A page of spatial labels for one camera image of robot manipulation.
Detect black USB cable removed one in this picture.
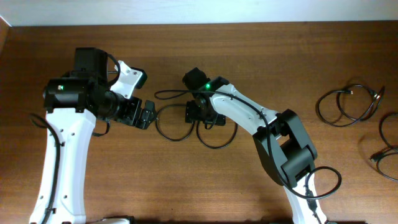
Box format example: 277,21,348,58
369,111,397,182

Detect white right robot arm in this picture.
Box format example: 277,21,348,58
182,68,328,223

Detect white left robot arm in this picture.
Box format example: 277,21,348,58
29,78,155,223

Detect black USB cable loop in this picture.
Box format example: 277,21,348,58
154,103,239,150

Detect black USB cable loops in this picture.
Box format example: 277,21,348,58
315,83,386,128

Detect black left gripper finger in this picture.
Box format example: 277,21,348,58
136,115,155,129
143,100,155,116

